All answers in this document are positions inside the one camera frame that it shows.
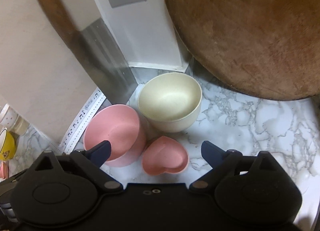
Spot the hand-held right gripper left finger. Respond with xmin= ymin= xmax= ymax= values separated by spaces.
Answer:
xmin=25 ymin=140 xmax=123 ymax=194

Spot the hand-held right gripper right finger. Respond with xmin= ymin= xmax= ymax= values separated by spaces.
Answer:
xmin=189 ymin=140 xmax=290 ymax=194

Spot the pink bowl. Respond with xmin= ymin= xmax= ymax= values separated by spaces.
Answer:
xmin=83 ymin=104 xmax=147 ymax=167

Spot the pink heart-shaped dish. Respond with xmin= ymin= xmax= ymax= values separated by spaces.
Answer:
xmin=142 ymin=136 xmax=189 ymax=176

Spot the cream bowl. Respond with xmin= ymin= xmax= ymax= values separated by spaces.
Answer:
xmin=138 ymin=72 xmax=202 ymax=133

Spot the white patterned edge strip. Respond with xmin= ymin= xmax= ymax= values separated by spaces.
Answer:
xmin=59 ymin=87 xmax=105 ymax=154

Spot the yellow patterned bowl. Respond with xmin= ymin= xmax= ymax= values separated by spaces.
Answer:
xmin=0 ymin=127 xmax=20 ymax=161

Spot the white dotted cup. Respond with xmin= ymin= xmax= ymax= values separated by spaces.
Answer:
xmin=0 ymin=103 xmax=16 ymax=128

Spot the round wooden cutting board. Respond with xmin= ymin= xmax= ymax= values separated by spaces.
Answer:
xmin=162 ymin=0 xmax=320 ymax=101

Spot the cleaver with wooden handle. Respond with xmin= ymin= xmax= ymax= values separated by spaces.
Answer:
xmin=36 ymin=0 xmax=137 ymax=105

